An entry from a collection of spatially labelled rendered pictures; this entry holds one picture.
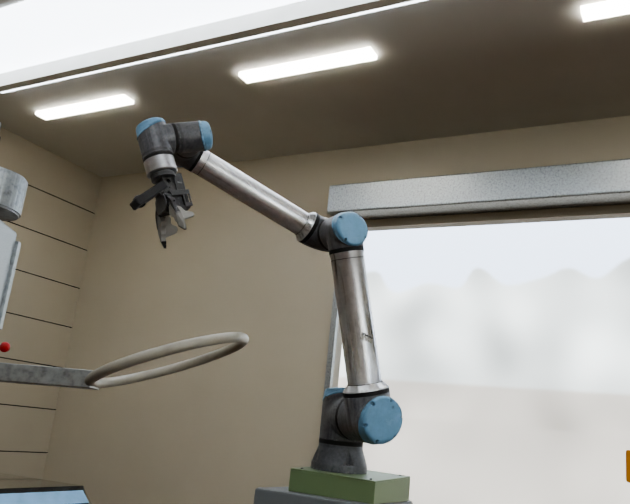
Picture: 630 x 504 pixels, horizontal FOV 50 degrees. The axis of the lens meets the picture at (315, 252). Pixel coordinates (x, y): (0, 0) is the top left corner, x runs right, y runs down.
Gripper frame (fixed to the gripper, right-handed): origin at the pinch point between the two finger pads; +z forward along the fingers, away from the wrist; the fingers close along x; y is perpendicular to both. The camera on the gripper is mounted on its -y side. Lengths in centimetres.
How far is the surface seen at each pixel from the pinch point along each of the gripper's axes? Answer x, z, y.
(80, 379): 30.1, 28.9, -23.7
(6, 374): 40, 22, -41
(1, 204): 35, -28, -34
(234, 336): 1.3, 30.1, 11.8
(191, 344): -1.0, 30.3, -2.9
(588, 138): 131, -101, 486
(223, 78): 290, -244, 235
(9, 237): 46, -22, -31
